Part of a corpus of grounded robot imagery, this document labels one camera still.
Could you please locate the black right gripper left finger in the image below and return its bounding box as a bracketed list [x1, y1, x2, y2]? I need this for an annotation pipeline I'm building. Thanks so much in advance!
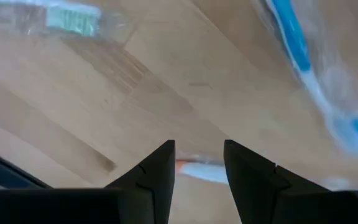
[104, 139, 176, 224]

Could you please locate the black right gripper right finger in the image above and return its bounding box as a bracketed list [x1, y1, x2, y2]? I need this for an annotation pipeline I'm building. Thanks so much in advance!
[224, 139, 332, 224]

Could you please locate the orange toothbrush in plastic wrap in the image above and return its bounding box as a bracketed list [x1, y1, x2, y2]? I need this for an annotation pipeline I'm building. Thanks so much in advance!
[175, 157, 229, 185]

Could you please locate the blue toothbrush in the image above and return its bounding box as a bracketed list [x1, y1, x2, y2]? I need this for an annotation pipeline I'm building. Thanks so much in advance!
[261, 0, 358, 158]

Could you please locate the green toothbrush in plastic wrap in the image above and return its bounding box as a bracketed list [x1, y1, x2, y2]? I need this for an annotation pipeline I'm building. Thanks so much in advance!
[0, 0, 138, 44]

